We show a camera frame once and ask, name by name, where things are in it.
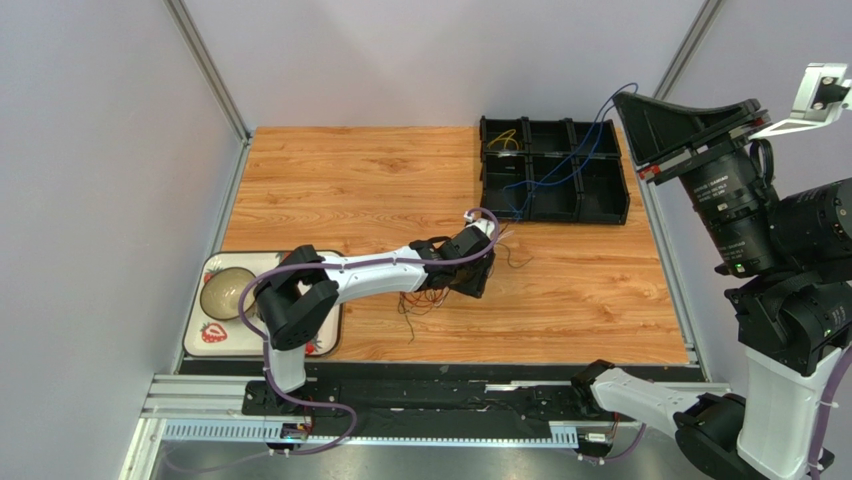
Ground coloured wire bundle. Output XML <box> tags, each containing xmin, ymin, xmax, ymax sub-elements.
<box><xmin>396</xmin><ymin>229</ymin><xmax>534</xmax><ymax>345</ymax></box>

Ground blue wire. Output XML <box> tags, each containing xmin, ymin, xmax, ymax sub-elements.
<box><xmin>501</xmin><ymin>82</ymin><xmax>640</xmax><ymax>222</ymax></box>

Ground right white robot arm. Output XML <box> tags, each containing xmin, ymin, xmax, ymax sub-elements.
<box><xmin>571</xmin><ymin>92</ymin><xmax>851</xmax><ymax>479</ymax></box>

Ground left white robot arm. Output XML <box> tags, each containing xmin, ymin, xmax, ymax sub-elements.
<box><xmin>248</xmin><ymin>219</ymin><xmax>499</xmax><ymax>393</ymax></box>

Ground black six-compartment bin organizer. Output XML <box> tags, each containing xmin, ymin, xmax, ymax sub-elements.
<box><xmin>479</xmin><ymin>117</ymin><xmax>630</xmax><ymax>225</ymax></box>

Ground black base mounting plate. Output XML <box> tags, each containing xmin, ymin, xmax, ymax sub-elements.
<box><xmin>240</xmin><ymin>359</ymin><xmax>707</xmax><ymax>441</ymax></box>

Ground grey ceramic bowl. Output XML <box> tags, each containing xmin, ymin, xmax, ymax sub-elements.
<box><xmin>199</xmin><ymin>267</ymin><xmax>255</xmax><ymax>321</ymax></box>

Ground strawberry pattern tray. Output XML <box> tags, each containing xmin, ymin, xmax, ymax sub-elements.
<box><xmin>182</xmin><ymin>250</ymin><xmax>346</xmax><ymax>358</ymax></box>

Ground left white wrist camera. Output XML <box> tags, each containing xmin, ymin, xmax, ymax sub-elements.
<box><xmin>464</xmin><ymin>210</ymin><xmax>498</xmax><ymax>238</ymax></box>

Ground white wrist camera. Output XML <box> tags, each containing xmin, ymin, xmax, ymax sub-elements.
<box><xmin>750</xmin><ymin>63</ymin><xmax>851</xmax><ymax>140</ymax></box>
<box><xmin>464</xmin><ymin>210</ymin><xmax>498</xmax><ymax>238</ymax></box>

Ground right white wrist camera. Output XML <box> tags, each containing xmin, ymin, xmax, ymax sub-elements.
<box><xmin>750</xmin><ymin>63</ymin><xmax>851</xmax><ymax>140</ymax></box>

